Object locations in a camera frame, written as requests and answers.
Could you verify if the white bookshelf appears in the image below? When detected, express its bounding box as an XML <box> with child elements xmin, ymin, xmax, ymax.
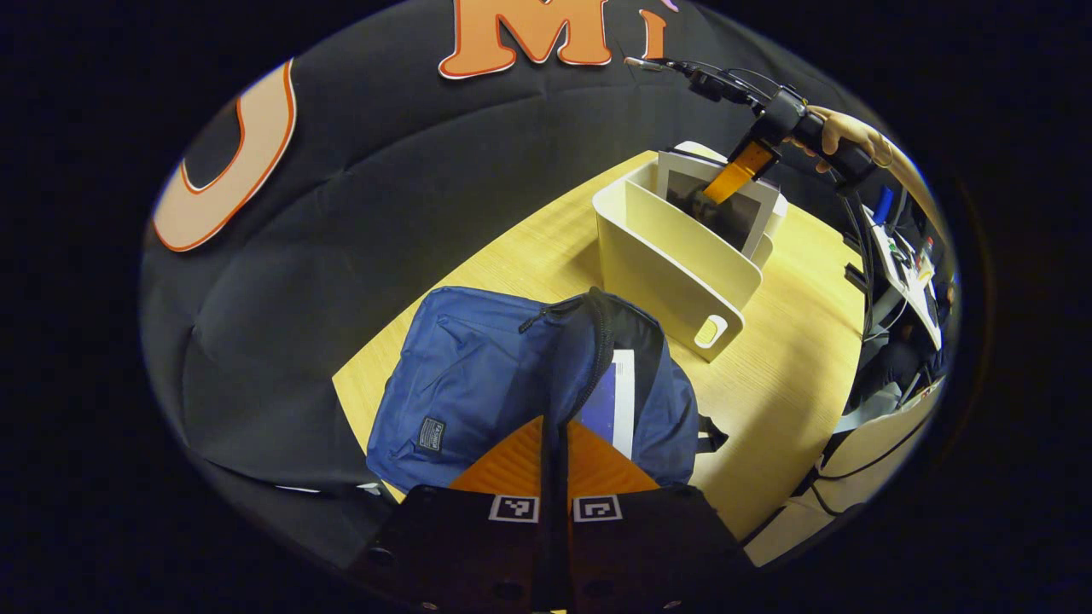
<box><xmin>593</xmin><ymin>141</ymin><xmax>790</xmax><ymax>363</ymax></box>

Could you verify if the black cable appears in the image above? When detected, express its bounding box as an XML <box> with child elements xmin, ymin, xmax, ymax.
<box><xmin>810</xmin><ymin>409</ymin><xmax>935</xmax><ymax>513</ymax></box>

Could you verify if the white and grey cover book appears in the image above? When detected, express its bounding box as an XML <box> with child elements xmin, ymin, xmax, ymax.
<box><xmin>655</xmin><ymin>151</ymin><xmax>781</xmax><ymax>261</ymax></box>

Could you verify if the black backdrop cloth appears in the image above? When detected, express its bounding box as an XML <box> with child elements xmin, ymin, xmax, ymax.
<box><xmin>139</xmin><ymin>0</ymin><xmax>863</xmax><ymax>564</ymax></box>

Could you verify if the blue cover book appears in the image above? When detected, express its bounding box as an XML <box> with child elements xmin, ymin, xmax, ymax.
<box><xmin>576</xmin><ymin>348</ymin><xmax>636</xmax><ymax>461</ymax></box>

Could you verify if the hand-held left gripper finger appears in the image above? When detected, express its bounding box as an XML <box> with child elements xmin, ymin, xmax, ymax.
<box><xmin>555</xmin><ymin>418</ymin><xmax>756</xmax><ymax>613</ymax></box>
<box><xmin>367</xmin><ymin>416</ymin><xmax>555</xmax><ymax>613</ymax></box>

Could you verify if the blue schoolbag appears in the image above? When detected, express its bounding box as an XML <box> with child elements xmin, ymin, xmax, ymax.
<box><xmin>367</xmin><ymin>287</ymin><xmax>728</xmax><ymax>495</ymax></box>

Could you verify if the cluttered white side desk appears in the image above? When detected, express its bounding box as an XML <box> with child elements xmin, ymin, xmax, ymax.
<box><xmin>862</xmin><ymin>183</ymin><xmax>946</xmax><ymax>350</ymax></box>

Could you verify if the white side table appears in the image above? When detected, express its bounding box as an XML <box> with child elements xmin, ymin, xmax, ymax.
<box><xmin>742</xmin><ymin>379</ymin><xmax>944</xmax><ymax>568</ymax></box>

